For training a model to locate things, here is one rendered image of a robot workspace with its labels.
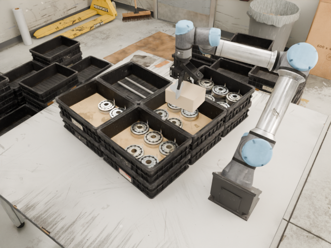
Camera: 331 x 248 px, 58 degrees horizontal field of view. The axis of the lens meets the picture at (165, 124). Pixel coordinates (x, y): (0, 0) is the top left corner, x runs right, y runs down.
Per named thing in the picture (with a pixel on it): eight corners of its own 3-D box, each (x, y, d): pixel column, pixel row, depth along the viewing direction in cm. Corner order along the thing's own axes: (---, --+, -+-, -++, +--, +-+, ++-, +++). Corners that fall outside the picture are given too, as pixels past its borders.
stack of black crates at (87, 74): (95, 82, 326) (89, 54, 304) (115, 92, 313) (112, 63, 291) (66, 101, 301) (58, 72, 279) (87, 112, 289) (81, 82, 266)
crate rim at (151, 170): (193, 141, 151) (193, 138, 150) (150, 175, 135) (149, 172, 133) (139, 107, 172) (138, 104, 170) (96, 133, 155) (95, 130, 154)
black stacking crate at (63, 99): (139, 120, 178) (138, 105, 171) (98, 146, 162) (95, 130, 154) (98, 93, 199) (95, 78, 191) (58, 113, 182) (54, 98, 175)
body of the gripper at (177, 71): (178, 71, 150) (178, 48, 142) (192, 76, 146) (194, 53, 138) (169, 78, 145) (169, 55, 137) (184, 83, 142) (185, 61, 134)
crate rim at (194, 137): (227, 113, 167) (228, 110, 166) (193, 141, 151) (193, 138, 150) (174, 85, 188) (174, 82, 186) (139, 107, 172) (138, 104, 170)
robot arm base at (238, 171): (252, 187, 145) (261, 168, 145) (248, 189, 132) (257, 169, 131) (224, 172, 152) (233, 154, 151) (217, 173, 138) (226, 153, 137)
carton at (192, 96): (204, 100, 154) (206, 88, 149) (192, 112, 146) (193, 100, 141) (178, 90, 160) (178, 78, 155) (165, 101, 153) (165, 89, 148)
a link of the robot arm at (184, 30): (194, 27, 124) (174, 25, 125) (192, 51, 131) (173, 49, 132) (196, 19, 130) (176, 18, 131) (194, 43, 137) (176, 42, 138)
